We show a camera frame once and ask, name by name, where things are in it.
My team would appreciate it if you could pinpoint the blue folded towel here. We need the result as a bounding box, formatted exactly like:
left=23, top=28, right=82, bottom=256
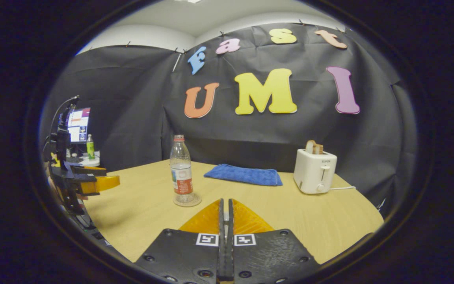
left=204, top=164, right=283, bottom=187

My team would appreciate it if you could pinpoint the black backdrop cloth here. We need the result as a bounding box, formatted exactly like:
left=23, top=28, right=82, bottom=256
left=40, top=22, right=417, bottom=217

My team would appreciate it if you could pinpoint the clear plastic water bottle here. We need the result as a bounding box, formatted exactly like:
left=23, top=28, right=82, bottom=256
left=170, top=135, right=194, bottom=206

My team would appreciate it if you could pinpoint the toast slice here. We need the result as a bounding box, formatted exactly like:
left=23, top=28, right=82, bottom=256
left=305, top=140, right=324, bottom=155

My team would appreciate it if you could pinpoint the white side table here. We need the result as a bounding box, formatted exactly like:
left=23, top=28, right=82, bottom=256
left=67, top=151, right=101, bottom=168

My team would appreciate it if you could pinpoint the white toaster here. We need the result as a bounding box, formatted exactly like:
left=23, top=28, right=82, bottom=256
left=293, top=149, right=338, bottom=194

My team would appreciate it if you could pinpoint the thin black curved cable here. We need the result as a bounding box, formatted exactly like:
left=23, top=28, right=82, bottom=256
left=50, top=95, right=80, bottom=133

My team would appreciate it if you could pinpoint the computer monitor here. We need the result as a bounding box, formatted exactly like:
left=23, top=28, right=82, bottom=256
left=66, top=107, right=91, bottom=143

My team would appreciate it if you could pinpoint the round beige coaster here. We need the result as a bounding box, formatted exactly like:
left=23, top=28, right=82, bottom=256
left=173, top=192, right=203, bottom=207

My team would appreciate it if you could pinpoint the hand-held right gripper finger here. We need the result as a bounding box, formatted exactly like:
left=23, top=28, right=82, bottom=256
left=227, top=198, right=321, bottom=284
left=136, top=198, right=226, bottom=283

